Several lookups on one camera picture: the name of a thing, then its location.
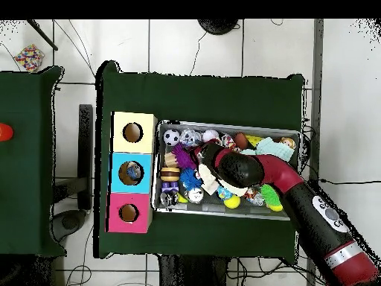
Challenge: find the mint green waffle cloth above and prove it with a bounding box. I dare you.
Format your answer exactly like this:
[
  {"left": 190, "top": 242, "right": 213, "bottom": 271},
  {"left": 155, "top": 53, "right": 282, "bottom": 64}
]
[{"left": 255, "top": 136, "right": 295, "bottom": 163}]

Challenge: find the red round disc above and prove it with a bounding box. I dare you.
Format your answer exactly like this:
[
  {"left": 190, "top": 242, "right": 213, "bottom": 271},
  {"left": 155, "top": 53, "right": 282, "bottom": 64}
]
[{"left": 0, "top": 123, "right": 14, "bottom": 142}]

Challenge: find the black round floor base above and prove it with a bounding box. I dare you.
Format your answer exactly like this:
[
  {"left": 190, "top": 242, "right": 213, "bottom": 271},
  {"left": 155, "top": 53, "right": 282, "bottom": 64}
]
[{"left": 197, "top": 19, "right": 240, "bottom": 36}]

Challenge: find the black upright panel stand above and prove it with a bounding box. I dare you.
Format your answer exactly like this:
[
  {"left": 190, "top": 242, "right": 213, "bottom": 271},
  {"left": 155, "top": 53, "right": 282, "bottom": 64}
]
[{"left": 51, "top": 104, "right": 95, "bottom": 242}]

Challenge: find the multicoloured speckled toy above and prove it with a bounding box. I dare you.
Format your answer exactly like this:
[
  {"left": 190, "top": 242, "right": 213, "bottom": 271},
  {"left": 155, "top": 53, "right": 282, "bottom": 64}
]
[{"left": 13, "top": 44, "right": 45, "bottom": 72}]

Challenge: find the cream yellow waffle cloth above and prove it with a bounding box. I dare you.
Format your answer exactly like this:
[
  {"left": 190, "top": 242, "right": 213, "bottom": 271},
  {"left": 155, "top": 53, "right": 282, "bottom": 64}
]
[{"left": 197, "top": 163, "right": 248, "bottom": 197}]

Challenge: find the dark green table cloth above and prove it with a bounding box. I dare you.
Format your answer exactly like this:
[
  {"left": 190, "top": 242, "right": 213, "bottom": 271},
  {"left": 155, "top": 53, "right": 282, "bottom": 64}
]
[{"left": 95, "top": 59, "right": 306, "bottom": 266}]

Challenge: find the small baseball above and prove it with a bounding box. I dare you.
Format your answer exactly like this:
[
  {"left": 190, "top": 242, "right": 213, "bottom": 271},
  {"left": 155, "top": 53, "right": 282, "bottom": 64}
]
[{"left": 202, "top": 128, "right": 220, "bottom": 144}]

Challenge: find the brown wooden yo-yo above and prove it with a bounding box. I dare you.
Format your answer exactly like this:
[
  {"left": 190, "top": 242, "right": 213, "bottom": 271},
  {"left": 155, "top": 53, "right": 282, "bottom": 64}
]
[{"left": 160, "top": 166, "right": 181, "bottom": 182}]

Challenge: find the blue spiky ball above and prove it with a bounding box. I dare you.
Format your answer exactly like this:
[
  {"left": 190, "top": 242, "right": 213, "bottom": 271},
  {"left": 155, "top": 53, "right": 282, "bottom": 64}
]
[{"left": 180, "top": 168, "right": 203, "bottom": 191}]

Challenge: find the dark green side table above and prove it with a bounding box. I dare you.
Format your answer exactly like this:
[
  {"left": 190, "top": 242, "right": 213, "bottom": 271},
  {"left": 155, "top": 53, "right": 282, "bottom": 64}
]
[{"left": 0, "top": 66, "right": 65, "bottom": 257}]

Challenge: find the wooden box with three holes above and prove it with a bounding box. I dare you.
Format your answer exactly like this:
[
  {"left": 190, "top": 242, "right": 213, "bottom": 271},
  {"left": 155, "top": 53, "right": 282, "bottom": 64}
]
[{"left": 106, "top": 111, "right": 159, "bottom": 233}]

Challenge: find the purple spiky ball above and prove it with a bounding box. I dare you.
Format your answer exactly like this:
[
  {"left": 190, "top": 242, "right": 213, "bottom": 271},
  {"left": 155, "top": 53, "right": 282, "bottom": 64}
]
[{"left": 173, "top": 144, "right": 197, "bottom": 171}]

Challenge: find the small soccer ball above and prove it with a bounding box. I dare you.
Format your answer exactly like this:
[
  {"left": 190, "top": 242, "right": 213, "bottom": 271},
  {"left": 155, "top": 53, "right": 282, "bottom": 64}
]
[{"left": 163, "top": 128, "right": 181, "bottom": 147}]

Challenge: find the green spiky rubber ball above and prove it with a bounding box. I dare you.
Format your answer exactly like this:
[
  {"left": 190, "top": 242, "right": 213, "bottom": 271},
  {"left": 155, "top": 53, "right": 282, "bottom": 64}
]
[{"left": 260, "top": 183, "right": 286, "bottom": 212}]

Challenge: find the yellow ball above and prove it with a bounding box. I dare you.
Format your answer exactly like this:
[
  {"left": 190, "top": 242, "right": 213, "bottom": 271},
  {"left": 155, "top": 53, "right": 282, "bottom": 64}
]
[{"left": 224, "top": 194, "right": 242, "bottom": 209}]

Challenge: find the clear blue packet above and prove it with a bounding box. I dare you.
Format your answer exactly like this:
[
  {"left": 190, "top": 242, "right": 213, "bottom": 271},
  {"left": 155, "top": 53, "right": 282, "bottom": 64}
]
[{"left": 124, "top": 164, "right": 144, "bottom": 183}]

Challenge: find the shallow clear mesh bin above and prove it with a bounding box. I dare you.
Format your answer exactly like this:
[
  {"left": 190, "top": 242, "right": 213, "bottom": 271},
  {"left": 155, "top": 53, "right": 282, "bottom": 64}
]
[{"left": 152, "top": 121, "right": 301, "bottom": 221}]

